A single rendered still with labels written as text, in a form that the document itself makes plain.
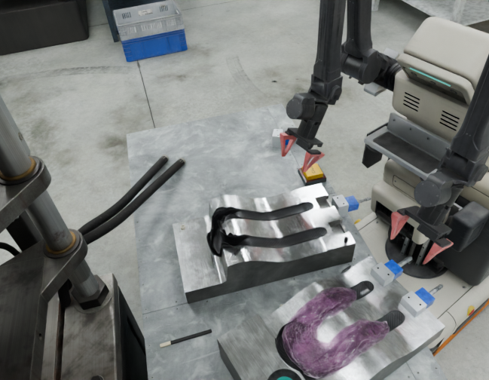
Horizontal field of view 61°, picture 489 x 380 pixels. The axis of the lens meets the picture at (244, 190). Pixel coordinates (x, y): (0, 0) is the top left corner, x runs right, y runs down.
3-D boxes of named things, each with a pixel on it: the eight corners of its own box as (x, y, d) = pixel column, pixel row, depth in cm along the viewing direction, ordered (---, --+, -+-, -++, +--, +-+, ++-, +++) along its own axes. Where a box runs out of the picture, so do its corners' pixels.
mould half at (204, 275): (319, 201, 143) (322, 173, 133) (352, 262, 125) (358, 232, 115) (175, 235, 136) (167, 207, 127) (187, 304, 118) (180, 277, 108)
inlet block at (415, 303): (432, 283, 114) (437, 273, 111) (447, 297, 111) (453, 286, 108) (397, 307, 110) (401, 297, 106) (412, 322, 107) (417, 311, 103)
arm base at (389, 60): (405, 64, 125) (374, 50, 132) (394, 56, 119) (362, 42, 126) (389, 90, 128) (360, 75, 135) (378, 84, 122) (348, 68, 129)
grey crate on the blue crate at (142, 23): (177, 14, 419) (174, -2, 409) (184, 30, 391) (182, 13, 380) (116, 25, 409) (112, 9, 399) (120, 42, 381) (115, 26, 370)
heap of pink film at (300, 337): (347, 283, 113) (351, 266, 107) (397, 335, 102) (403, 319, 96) (268, 332, 104) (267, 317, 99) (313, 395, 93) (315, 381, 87)
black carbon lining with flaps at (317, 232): (310, 203, 133) (311, 182, 126) (330, 242, 122) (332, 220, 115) (203, 228, 128) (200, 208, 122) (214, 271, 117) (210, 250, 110)
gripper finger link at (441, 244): (425, 272, 97) (447, 240, 93) (400, 252, 101) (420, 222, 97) (438, 266, 101) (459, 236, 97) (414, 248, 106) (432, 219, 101)
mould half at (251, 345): (368, 266, 123) (373, 243, 115) (439, 336, 107) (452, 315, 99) (221, 358, 106) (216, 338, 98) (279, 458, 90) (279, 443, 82)
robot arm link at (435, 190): (490, 166, 90) (455, 146, 95) (470, 168, 82) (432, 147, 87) (460, 211, 95) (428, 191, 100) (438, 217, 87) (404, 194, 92)
